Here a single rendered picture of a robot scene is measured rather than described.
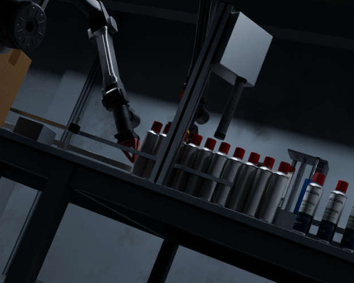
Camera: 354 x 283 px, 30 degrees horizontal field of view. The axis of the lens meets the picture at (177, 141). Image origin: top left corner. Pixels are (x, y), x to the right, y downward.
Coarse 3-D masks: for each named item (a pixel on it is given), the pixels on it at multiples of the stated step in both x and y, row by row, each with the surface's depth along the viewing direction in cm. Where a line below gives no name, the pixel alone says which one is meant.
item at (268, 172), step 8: (264, 160) 214; (272, 160) 213; (264, 168) 212; (256, 176) 212; (264, 176) 211; (256, 184) 211; (264, 184) 211; (256, 192) 210; (264, 192) 211; (248, 200) 210; (256, 200) 209; (248, 208) 209; (256, 208) 209; (256, 216) 210
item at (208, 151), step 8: (208, 144) 220; (200, 152) 219; (208, 152) 218; (200, 160) 218; (208, 160) 218; (200, 168) 217; (192, 176) 217; (192, 184) 216; (200, 184) 217; (184, 192) 217; (192, 192) 216
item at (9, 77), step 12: (0, 60) 209; (12, 60) 216; (24, 60) 223; (0, 72) 211; (12, 72) 218; (24, 72) 226; (0, 84) 214; (12, 84) 221; (0, 96) 216; (12, 96) 224; (0, 108) 219; (0, 120) 221
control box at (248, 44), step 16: (240, 16) 212; (224, 32) 214; (240, 32) 213; (256, 32) 217; (224, 48) 210; (240, 48) 213; (256, 48) 217; (224, 64) 210; (240, 64) 214; (256, 64) 218
